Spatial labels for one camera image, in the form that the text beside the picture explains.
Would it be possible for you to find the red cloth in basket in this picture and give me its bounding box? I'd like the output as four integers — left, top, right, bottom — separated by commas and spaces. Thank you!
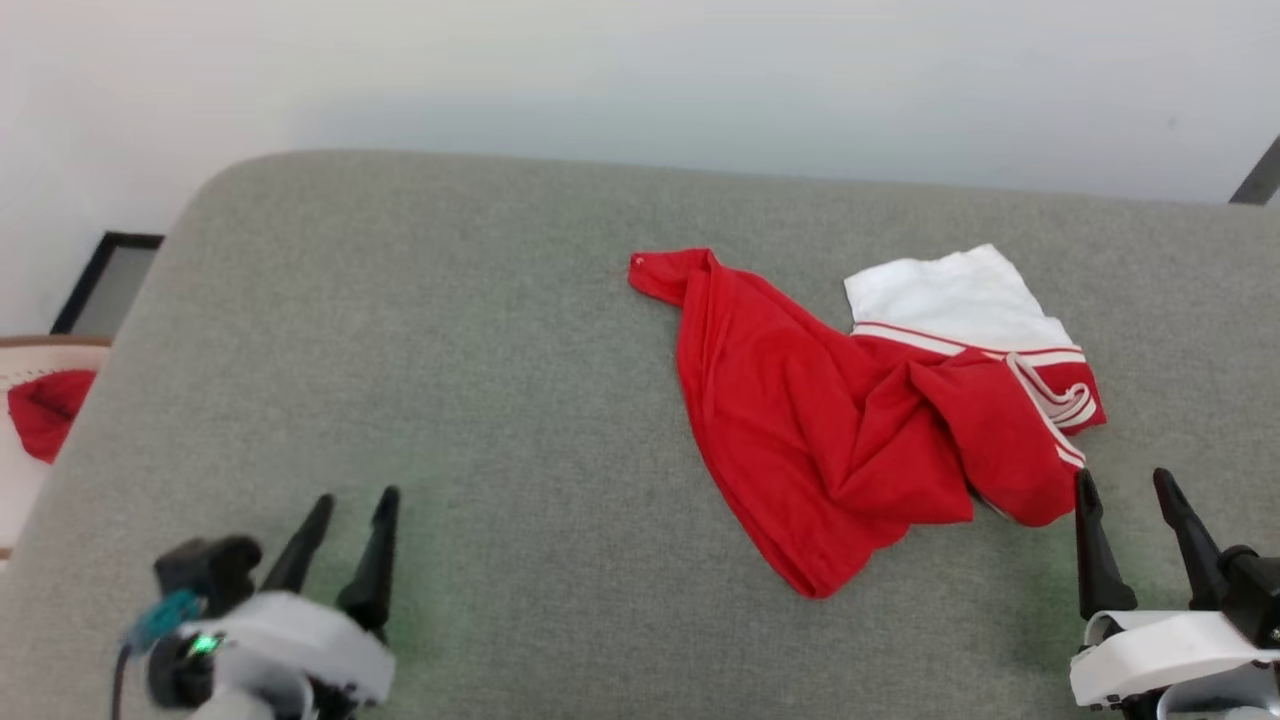
8, 370, 98, 464

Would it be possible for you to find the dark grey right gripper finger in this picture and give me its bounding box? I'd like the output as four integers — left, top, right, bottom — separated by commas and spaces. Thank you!
1075, 470, 1138, 619
1153, 468, 1229, 609

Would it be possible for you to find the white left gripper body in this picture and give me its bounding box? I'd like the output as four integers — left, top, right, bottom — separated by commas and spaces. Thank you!
150, 590, 396, 720

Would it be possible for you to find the black cable with blue plug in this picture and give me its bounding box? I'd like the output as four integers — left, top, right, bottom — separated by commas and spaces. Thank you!
110, 588, 206, 720

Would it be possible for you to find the black framed grey panel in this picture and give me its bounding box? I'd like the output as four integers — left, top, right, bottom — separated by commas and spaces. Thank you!
50, 232, 164, 336

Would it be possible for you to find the red and white garment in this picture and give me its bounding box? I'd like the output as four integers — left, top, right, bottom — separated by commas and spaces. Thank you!
628, 243, 1108, 600

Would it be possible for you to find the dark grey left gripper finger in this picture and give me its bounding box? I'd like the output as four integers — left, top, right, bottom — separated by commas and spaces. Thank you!
262, 494, 335, 593
337, 487, 401, 631

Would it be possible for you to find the dark grey metal leg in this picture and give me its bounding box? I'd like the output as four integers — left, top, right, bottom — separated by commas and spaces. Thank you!
1229, 135, 1280, 206

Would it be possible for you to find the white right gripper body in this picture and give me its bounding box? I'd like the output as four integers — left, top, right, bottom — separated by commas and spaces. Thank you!
1070, 610, 1280, 720

